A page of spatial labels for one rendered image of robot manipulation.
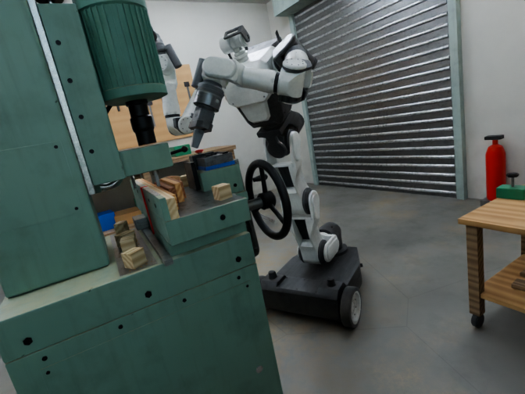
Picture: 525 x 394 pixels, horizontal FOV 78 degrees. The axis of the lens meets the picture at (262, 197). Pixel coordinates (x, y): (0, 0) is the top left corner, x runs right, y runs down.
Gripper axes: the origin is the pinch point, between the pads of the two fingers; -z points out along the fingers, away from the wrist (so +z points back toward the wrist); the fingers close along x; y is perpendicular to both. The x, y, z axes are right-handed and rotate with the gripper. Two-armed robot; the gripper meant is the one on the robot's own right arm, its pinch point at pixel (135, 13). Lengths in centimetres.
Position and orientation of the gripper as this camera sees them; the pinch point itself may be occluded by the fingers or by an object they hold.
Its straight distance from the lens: 163.0
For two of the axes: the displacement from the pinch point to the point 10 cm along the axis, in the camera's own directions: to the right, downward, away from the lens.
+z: 4.7, 8.7, 1.8
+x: 3.6, -0.1, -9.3
